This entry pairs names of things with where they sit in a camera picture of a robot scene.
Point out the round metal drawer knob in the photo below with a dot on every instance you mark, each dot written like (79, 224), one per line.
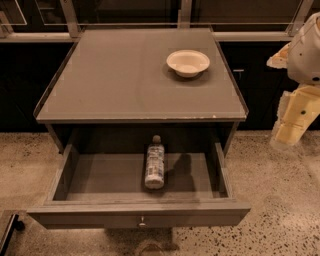
(142, 223)

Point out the metal railing frame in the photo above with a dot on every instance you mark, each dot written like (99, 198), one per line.
(230, 20)

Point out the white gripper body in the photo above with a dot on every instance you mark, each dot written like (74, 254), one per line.
(305, 58)

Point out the clear plastic water bottle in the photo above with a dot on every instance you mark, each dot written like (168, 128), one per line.
(154, 174)

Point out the open grey top drawer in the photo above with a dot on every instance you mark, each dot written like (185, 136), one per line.
(104, 188)

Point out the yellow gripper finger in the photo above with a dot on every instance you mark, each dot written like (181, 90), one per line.
(296, 112)
(279, 59)

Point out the black wheeled cart corner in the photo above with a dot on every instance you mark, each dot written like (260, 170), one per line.
(11, 222)

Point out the white paper bowl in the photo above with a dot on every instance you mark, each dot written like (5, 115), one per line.
(188, 63)

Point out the floor drain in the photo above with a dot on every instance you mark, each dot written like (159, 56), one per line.
(151, 250)

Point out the grey cabinet with counter top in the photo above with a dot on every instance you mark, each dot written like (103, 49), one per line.
(121, 76)

